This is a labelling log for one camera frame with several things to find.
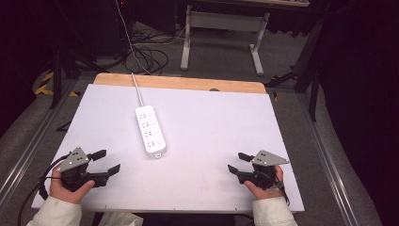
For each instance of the person's left hand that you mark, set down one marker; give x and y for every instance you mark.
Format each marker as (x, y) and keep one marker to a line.
(67, 196)

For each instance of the black metal stand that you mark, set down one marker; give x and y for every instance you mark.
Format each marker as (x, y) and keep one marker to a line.
(56, 78)
(309, 72)

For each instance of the yellow black floor tape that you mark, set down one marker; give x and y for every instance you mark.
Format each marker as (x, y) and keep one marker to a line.
(44, 86)

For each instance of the white power strip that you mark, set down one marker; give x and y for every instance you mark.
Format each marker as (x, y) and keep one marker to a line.
(150, 132)

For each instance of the white metal desk frame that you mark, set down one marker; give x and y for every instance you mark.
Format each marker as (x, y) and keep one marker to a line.
(224, 20)

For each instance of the aluminium floor rail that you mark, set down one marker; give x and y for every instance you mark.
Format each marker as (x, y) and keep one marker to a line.
(329, 163)
(26, 157)

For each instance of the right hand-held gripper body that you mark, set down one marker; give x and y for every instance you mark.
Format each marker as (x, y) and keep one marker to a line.
(266, 158)

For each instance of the person's light clothing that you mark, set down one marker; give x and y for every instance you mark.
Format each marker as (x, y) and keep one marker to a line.
(120, 219)

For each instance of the person's right hand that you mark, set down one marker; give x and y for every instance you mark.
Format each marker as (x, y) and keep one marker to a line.
(266, 194)

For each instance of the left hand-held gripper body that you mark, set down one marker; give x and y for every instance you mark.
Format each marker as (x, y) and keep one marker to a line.
(74, 160)

